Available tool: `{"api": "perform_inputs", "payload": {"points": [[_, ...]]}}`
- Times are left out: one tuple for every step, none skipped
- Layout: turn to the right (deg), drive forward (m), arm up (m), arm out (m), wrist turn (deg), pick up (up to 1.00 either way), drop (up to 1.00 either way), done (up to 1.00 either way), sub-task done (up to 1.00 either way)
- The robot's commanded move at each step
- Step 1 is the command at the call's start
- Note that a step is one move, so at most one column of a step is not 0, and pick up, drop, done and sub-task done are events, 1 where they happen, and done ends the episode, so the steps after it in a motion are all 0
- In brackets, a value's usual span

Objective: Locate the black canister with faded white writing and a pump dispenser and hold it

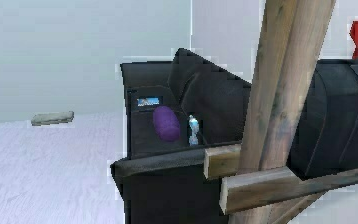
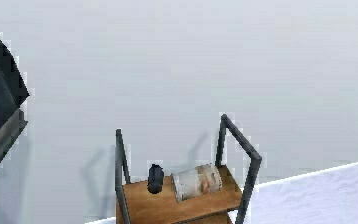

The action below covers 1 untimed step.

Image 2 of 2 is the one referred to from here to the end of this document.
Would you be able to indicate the black pump canister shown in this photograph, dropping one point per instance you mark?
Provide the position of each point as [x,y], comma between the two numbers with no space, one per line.
[155,179]

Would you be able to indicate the wooden shelf with grey frame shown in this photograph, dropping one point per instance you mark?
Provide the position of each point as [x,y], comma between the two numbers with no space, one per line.
[160,203]

